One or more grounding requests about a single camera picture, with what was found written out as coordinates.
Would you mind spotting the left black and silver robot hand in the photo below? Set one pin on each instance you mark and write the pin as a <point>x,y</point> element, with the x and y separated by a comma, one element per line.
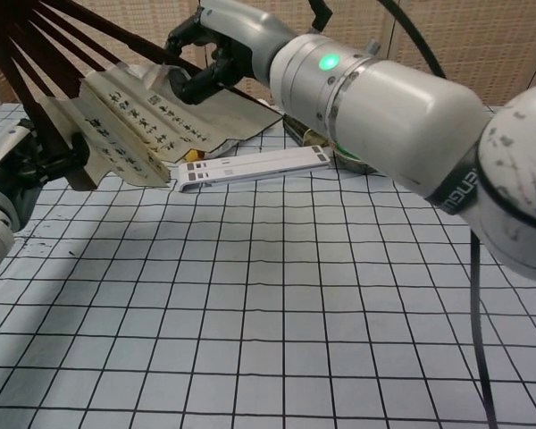
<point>4,165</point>

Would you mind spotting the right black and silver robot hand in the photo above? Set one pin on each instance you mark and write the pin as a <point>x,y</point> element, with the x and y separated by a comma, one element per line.
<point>250,31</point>

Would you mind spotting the folding paper fan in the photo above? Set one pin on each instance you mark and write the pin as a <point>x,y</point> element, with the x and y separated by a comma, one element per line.
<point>116,116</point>

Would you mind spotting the dark rectangular tin can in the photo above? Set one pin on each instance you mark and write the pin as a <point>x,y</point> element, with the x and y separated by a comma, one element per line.
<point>299,132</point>

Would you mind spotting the white folded stand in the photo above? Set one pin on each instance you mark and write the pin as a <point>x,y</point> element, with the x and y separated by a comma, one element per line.
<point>250,167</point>

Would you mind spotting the green ball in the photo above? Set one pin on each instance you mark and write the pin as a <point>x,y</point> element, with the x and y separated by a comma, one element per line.
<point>345,149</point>

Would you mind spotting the stainless steel bowl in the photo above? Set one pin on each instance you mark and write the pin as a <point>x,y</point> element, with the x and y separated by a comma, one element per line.
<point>353,165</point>

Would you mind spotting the bamboo folding screen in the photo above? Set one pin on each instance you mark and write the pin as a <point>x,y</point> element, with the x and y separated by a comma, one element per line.
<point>473,40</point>

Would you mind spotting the light blue checked tablecloth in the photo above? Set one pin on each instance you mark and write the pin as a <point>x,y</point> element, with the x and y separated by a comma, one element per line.
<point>250,313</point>

